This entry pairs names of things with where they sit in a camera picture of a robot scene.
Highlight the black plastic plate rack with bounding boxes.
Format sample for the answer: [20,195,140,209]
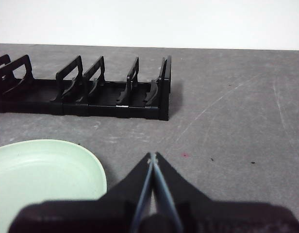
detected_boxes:
[0,54,172,122]

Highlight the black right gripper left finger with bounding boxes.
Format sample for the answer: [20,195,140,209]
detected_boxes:
[8,152,154,233]

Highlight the pale green plate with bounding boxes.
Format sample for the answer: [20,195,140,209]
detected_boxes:
[0,138,108,233]

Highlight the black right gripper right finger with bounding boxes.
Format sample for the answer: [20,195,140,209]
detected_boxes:
[153,151,299,233]

